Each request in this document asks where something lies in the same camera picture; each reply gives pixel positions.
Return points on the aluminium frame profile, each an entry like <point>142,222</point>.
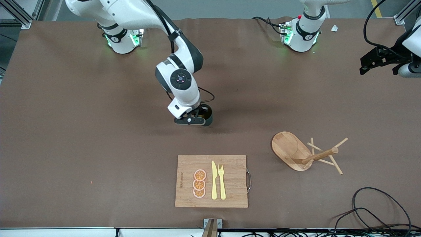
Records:
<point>19,18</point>
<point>403,16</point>

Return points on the wooden cutting board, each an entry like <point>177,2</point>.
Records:
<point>235,194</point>

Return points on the brown table cover sheet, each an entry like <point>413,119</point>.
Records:
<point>98,131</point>

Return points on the white table edge rail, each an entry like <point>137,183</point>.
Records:
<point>65,232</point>

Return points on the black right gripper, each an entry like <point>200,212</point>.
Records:
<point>207,114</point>

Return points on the metal mount bracket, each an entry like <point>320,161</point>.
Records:
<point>212,227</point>

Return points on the yellow plastic fork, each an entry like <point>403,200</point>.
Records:
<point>222,187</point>

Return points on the wooden mug rack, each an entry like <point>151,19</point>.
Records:
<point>286,146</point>

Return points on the orange slice toy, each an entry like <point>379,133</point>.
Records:
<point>200,175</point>
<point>199,193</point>
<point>199,184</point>

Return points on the yellow plastic knife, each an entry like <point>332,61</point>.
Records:
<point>214,184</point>

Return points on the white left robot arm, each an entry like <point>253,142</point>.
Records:
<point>304,36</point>

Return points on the teal mug with beige inside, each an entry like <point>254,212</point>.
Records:
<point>209,121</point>

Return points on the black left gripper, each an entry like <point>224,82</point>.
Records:
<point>387,56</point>

